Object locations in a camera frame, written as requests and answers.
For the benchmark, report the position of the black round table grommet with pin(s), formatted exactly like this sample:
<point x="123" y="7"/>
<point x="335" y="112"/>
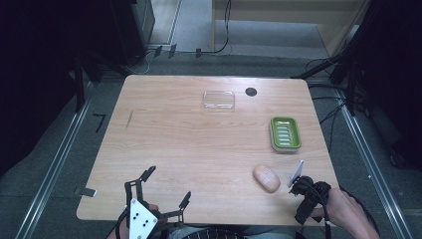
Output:
<point x="251" y="92"/>

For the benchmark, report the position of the person's right hand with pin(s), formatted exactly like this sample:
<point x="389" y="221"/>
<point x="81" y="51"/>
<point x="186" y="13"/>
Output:
<point x="343" y="209"/>

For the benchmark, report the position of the light wooden furniture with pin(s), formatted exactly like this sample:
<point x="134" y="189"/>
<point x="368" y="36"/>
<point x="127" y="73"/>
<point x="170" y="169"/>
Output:
<point x="285" y="13"/>

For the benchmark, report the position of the clear plastic container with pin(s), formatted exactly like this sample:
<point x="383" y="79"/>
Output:
<point x="219" y="100"/>

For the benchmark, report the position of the green soap dish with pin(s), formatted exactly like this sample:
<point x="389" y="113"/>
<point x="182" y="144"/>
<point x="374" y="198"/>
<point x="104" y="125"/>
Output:
<point x="285" y="134"/>

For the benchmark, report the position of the metal floor rail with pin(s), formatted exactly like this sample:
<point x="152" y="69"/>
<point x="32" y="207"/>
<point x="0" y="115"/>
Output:
<point x="54" y="162"/>
<point x="375" y="166"/>

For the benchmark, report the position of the black metal stand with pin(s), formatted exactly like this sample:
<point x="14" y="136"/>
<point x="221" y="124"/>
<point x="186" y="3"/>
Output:
<point x="335" y="63"/>
<point x="79" y="83"/>

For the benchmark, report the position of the grey tape strip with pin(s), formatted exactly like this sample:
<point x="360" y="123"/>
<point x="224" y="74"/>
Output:
<point x="87" y="191"/>

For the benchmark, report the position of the person's clothing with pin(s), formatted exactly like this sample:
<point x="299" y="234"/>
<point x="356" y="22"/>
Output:
<point x="232" y="233"/>

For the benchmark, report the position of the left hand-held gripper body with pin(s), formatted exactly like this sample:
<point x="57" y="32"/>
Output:
<point x="141" y="217"/>

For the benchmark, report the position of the person's left hand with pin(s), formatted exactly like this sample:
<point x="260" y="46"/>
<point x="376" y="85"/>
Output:
<point x="154" y="209"/>

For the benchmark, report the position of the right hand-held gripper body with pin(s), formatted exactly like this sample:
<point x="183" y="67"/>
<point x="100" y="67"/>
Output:
<point x="308" y="199"/>

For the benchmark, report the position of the dark cabinet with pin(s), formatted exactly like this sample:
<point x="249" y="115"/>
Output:
<point x="132" y="30"/>

